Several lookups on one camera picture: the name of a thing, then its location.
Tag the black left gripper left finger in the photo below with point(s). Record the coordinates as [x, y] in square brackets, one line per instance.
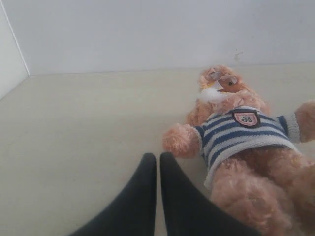
[133, 211]

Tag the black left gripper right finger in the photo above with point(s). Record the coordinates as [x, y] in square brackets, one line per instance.
[187, 211]

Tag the pink teddy bear striped shirt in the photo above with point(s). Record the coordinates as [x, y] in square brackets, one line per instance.
[255, 173]

